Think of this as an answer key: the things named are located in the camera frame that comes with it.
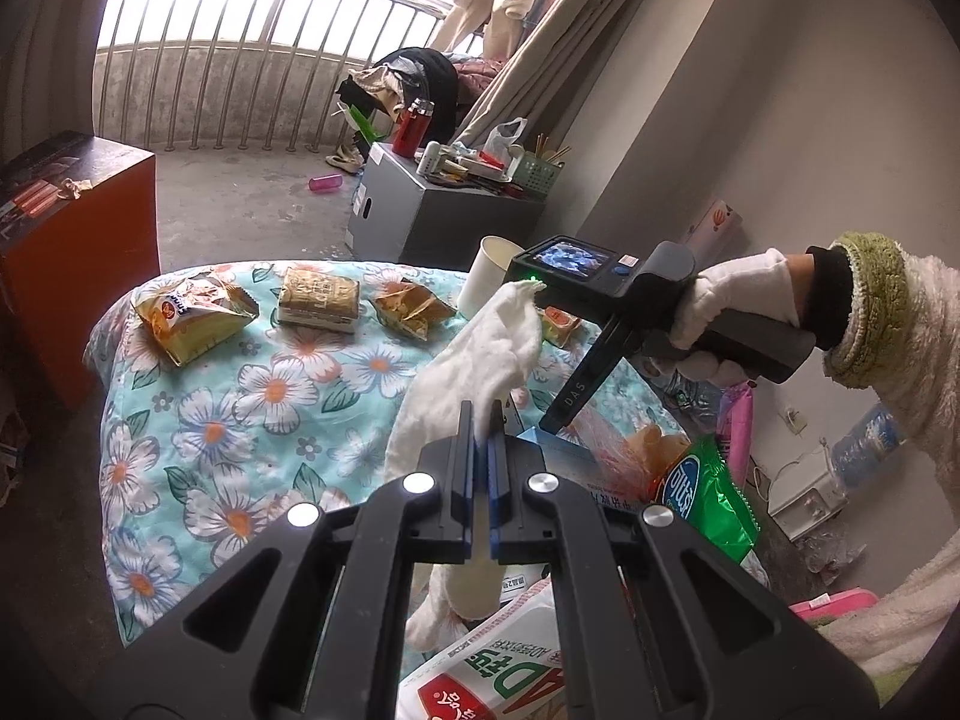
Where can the yellow snack packet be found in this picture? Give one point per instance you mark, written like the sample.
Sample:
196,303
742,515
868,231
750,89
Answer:
191,315

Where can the grey cabinet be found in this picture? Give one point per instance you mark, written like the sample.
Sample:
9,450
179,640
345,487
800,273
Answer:
400,217

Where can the brown crumpled snack wrapper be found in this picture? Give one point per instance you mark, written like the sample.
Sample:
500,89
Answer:
411,309

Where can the white tissue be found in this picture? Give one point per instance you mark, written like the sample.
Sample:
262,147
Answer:
487,360

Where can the white patterned folded board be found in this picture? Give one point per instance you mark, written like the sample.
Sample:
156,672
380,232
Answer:
712,231

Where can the white AD calcium milk bottle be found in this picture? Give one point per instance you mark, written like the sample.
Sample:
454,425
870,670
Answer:
509,667

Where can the floral turquoise quilt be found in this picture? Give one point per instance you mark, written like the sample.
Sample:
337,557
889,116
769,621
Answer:
194,461

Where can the beige curtain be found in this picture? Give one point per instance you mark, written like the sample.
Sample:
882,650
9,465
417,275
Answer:
550,75

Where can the orange cardboard box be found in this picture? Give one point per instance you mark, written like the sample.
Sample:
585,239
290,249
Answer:
78,231

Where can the green plastic basket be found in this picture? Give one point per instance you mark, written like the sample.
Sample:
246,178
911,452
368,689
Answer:
535,176

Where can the red thermos bottle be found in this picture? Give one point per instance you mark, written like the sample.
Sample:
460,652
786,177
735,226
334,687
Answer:
412,127

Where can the white fluffy sleeve forearm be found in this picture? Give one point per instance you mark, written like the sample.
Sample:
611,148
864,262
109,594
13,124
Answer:
887,320

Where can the green snack bag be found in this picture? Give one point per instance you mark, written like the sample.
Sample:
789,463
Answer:
700,489

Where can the white paper cup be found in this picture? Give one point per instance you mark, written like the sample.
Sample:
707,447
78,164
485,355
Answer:
486,274

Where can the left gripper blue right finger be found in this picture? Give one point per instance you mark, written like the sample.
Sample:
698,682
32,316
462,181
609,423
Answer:
501,477

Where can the white gloved right hand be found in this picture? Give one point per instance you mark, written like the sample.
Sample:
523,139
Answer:
770,284

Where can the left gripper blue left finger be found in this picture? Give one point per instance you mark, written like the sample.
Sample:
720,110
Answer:
461,474

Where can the gold biscuit packet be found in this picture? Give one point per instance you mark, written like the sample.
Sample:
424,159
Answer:
313,298

